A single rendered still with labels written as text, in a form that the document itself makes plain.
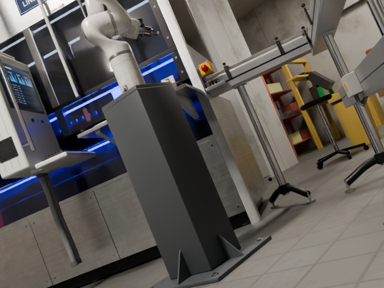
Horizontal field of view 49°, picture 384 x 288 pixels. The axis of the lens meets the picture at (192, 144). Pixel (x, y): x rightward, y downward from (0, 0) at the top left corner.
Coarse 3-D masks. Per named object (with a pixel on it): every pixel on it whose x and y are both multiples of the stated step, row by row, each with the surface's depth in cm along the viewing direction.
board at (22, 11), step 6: (18, 0) 295; (24, 0) 294; (30, 0) 293; (36, 0) 291; (42, 0) 290; (18, 6) 295; (24, 6) 294; (30, 6) 293; (36, 6) 292; (24, 12) 294
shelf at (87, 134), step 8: (176, 88) 227; (184, 88) 228; (192, 88) 237; (184, 96) 249; (192, 96) 259; (96, 128) 239; (104, 128) 245; (80, 136) 242; (88, 136) 248; (96, 136) 258
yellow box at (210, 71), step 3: (204, 63) 263; (207, 63) 262; (210, 63) 268; (198, 66) 264; (207, 66) 262; (210, 66) 262; (207, 69) 262; (210, 69) 262; (201, 72) 263; (204, 72) 263; (207, 72) 262; (210, 72) 263; (213, 72) 266; (204, 75) 265; (207, 75) 269
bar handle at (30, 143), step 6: (0, 60) 241; (0, 66) 240; (6, 78) 239; (6, 84) 239; (12, 90) 239; (12, 96) 238; (18, 108) 238; (18, 114) 237; (24, 120) 238; (24, 126) 237; (24, 132) 237; (30, 138) 237; (24, 144) 237; (30, 144) 236
